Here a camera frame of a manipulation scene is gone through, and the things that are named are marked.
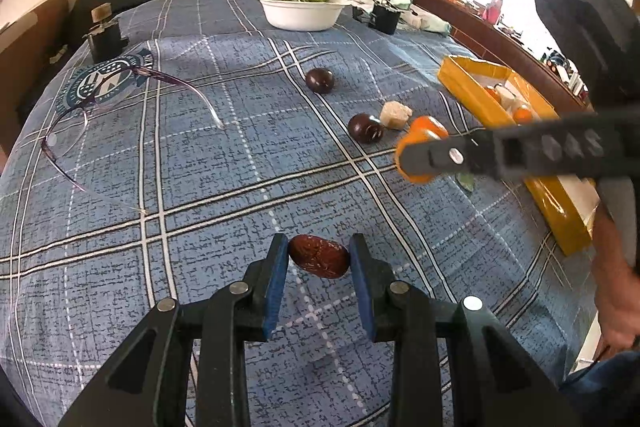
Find person's blue jeans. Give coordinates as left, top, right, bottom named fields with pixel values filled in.
left=557, top=347, right=640, bottom=427

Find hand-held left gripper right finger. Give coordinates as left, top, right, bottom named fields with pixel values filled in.
left=348, top=233, right=566, bottom=427

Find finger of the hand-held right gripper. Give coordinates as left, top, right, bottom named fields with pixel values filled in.
left=394, top=129, right=501, bottom=181

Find black cup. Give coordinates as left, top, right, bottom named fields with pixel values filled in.
left=369, top=0, right=402, bottom=35

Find blue plaid tablecloth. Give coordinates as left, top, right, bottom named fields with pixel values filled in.
left=0, top=0, right=601, bottom=427

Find pile of white clothes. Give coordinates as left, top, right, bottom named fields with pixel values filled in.
left=341, top=0, right=453, bottom=38

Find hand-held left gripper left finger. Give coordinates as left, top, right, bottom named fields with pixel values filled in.
left=59, top=233, right=290, bottom=427

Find red date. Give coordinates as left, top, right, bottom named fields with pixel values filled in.
left=288, top=234, right=349, bottom=280

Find purple frame glasses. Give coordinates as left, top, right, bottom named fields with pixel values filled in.
left=41, top=66, right=226, bottom=192

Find brown wooden furniture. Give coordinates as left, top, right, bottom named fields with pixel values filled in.
left=0, top=0, right=71, bottom=158

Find person's right forearm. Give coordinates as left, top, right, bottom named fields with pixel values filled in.
left=591, top=202, right=640, bottom=350

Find yellow cardboard tray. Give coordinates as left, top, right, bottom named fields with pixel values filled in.
left=437, top=54, right=598, bottom=257

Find brown brick pattern counter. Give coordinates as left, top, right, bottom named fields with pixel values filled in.
left=385, top=0, right=596, bottom=108

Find white fruit chunk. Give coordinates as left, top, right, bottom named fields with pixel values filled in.
left=495, top=84, right=521, bottom=115
left=380, top=102, right=414, bottom=130

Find white bowl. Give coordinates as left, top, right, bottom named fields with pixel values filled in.
left=254, top=0, right=348, bottom=32

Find dark purple plum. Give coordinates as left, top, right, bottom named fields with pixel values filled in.
left=347, top=113, right=385, bottom=145
left=305, top=67, right=335, bottom=95

